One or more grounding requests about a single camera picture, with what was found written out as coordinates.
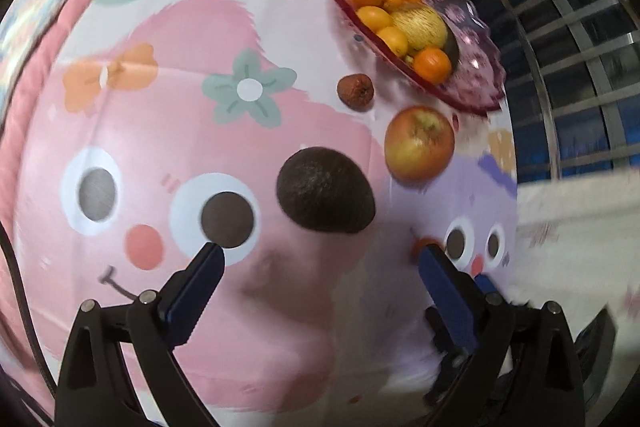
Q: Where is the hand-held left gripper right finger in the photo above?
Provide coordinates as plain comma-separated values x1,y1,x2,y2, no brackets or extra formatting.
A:
419,244,586,427

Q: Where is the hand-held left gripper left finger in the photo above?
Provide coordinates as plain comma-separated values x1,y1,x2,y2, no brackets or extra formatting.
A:
55,243,226,427

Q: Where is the red apple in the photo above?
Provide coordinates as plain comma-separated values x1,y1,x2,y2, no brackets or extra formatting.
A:
384,105,457,182

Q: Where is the dark avocado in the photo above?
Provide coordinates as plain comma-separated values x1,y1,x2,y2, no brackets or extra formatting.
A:
276,147,377,235

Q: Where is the pink glass bowl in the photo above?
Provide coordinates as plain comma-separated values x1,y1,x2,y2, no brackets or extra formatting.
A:
312,0,507,116

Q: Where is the small brown dried fruit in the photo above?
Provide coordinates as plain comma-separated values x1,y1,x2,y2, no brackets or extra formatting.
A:
336,73,375,110

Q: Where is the small orange kumquat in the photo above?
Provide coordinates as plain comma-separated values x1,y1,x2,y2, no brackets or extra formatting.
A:
356,6,393,32
376,26,410,58

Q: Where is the yellow pear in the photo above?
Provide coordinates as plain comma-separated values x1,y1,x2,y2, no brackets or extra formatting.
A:
390,3,448,50

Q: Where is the white flower print curtain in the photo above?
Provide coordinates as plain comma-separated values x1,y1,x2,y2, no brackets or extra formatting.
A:
515,167,640,308

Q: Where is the metal window grille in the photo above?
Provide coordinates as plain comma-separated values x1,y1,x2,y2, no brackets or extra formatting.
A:
450,0,640,182

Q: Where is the cartoon printed tablecloth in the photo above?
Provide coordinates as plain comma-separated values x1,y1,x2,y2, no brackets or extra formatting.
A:
10,0,518,413

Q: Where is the pink blanket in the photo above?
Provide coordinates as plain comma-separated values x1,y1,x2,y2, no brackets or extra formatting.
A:
0,0,151,408

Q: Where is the floral quilt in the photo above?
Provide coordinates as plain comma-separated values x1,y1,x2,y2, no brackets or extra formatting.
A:
0,0,96,108

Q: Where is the black cable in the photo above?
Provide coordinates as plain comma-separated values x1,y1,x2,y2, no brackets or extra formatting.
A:
0,222,56,408

